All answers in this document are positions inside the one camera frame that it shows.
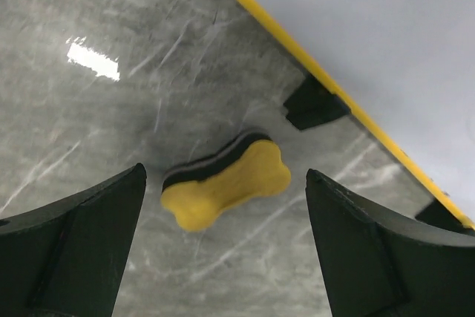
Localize right black whiteboard foot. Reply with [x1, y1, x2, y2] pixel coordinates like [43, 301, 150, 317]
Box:
[414, 199, 474, 236]

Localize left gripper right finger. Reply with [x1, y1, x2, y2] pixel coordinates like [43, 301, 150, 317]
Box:
[305, 170, 474, 316]

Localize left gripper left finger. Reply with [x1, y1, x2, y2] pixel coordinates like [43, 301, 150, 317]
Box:
[1, 163, 146, 316]

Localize black whiteboard foot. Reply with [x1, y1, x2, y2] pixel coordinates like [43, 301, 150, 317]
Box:
[414, 199, 474, 236]
[284, 74, 351, 131]

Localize yellow-framed whiteboard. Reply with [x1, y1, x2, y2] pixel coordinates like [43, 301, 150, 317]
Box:
[237, 0, 474, 227]

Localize left black whiteboard foot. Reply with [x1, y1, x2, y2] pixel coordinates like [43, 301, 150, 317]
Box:
[284, 74, 351, 131]

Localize yellow bone-shaped eraser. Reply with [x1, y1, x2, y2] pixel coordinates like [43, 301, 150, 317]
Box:
[160, 128, 291, 232]

